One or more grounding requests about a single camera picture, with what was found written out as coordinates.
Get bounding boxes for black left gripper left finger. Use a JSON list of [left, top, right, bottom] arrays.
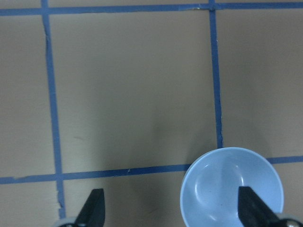
[[74, 189, 105, 227]]

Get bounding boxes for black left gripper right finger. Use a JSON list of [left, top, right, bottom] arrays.
[[238, 186, 280, 227]]

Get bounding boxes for blue bowl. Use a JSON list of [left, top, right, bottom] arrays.
[[180, 147, 284, 227]]

